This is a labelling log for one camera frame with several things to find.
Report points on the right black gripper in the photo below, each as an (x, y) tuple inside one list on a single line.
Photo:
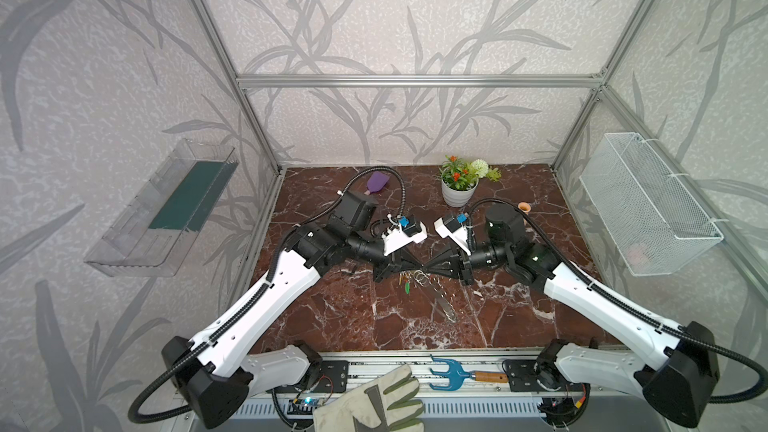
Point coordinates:
[(462, 263)]

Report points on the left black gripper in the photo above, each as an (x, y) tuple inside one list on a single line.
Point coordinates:
[(387, 261)]

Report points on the blue garden hand fork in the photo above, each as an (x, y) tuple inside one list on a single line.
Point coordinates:
[(456, 375)]

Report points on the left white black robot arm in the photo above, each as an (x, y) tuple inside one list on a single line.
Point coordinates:
[(211, 374)]

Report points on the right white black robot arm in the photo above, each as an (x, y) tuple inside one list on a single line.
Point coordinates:
[(678, 370)]

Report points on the white pot with flowers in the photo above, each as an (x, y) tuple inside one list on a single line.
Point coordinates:
[(460, 178)]

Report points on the purple pink toy spatula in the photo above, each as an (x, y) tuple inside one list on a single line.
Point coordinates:
[(377, 181)]

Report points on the white green work glove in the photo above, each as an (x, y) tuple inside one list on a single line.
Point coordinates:
[(387, 403)]

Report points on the green circuit board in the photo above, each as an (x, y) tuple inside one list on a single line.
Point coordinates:
[(302, 406)]

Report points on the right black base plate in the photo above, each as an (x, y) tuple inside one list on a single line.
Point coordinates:
[(522, 377)]

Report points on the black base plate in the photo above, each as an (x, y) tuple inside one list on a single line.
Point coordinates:
[(326, 377), (522, 377)]

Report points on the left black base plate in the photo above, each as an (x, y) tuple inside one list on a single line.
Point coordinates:
[(326, 377)]

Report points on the white wire mesh basket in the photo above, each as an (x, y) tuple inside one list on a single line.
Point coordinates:
[(655, 222)]

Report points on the clear plastic wall tray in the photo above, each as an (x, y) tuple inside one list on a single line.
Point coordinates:
[(157, 229)]

